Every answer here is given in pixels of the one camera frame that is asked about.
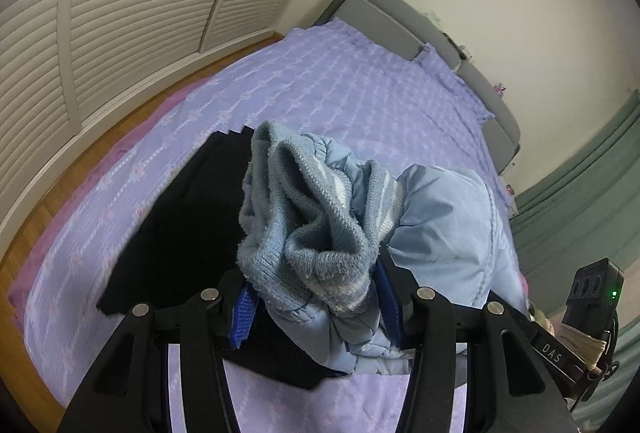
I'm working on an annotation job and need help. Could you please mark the light blue padded pants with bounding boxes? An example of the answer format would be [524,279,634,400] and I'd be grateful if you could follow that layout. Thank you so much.
[238,121,527,375]

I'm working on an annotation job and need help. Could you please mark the black folded garment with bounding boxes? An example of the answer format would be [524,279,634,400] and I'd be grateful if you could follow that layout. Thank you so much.
[96,127,338,390]

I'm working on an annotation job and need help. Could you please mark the pink bed sheet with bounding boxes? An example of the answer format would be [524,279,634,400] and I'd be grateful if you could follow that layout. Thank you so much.
[6,78,207,335]

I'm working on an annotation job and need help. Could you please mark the purple floral striped bedspread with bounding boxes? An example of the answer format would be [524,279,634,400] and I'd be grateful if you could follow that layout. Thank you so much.
[22,22,526,433]

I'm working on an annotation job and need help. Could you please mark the purple floral pillow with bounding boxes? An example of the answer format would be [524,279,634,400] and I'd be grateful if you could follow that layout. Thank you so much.
[411,44,495,124]

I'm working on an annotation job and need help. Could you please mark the grey upholstered headboard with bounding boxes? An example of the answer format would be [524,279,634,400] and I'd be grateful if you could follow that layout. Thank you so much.
[311,0,522,174]

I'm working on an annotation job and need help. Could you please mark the white louvered closet doors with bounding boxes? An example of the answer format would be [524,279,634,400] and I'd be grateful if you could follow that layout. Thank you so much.
[1,0,288,245]

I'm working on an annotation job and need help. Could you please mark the black cable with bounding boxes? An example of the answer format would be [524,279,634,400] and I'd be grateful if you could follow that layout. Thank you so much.
[569,317,622,414]

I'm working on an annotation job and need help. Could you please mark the black camera box green light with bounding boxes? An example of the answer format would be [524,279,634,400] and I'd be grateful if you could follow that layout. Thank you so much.
[562,259,624,340]

